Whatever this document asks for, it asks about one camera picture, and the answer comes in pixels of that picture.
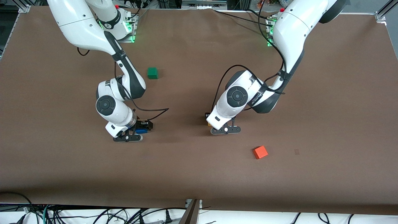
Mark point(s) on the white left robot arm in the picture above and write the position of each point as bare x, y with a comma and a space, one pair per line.
290, 34

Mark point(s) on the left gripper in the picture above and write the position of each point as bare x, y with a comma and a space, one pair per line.
206, 115

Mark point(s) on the orange cube block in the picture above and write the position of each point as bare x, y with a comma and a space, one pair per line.
260, 152

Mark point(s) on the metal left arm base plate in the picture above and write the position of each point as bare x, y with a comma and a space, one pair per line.
270, 34

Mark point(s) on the brown table post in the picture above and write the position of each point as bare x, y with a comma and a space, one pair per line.
190, 214

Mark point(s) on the green cube block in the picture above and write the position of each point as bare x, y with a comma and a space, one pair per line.
152, 73

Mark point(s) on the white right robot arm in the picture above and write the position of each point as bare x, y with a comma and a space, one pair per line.
80, 28

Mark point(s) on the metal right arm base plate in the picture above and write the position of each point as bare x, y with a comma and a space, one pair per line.
130, 31

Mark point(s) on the blue cube block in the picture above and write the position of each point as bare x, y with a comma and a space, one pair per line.
141, 131

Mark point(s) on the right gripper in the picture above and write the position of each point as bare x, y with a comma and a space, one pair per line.
143, 124

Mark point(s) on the black power plug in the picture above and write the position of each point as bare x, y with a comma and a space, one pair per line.
168, 216
141, 218

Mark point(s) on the grey metal rail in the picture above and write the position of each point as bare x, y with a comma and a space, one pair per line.
203, 4

